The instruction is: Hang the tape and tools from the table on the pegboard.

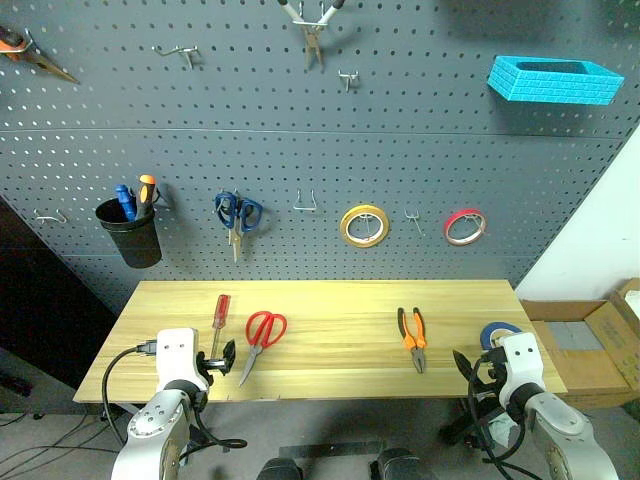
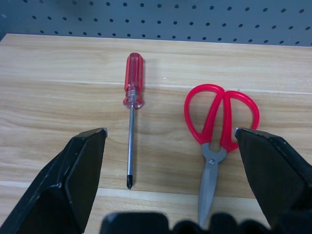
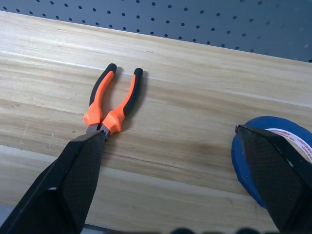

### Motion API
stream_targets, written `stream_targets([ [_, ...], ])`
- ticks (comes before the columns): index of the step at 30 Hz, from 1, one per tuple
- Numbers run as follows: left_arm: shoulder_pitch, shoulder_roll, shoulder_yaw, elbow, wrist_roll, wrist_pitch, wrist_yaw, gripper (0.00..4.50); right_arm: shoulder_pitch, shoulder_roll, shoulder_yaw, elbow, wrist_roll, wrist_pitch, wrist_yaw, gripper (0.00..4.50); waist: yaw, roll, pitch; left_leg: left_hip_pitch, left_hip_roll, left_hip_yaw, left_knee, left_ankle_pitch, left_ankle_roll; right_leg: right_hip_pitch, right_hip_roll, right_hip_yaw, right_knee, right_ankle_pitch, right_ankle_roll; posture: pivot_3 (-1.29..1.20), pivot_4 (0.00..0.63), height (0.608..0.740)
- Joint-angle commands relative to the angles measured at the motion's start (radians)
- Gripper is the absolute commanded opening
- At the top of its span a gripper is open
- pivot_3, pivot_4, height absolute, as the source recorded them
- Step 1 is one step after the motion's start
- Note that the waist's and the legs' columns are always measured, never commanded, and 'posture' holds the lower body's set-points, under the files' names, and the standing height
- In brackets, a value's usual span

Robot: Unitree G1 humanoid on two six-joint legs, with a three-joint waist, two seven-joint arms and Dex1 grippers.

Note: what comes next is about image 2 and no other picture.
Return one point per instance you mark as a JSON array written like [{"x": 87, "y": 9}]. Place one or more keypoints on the blue perforated pegboard wall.
[{"x": 170, "y": 19}]

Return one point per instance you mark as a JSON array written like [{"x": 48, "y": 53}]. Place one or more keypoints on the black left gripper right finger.
[{"x": 273, "y": 168}]

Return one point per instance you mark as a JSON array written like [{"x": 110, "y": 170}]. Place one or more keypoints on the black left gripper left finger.
[{"x": 61, "y": 185}]

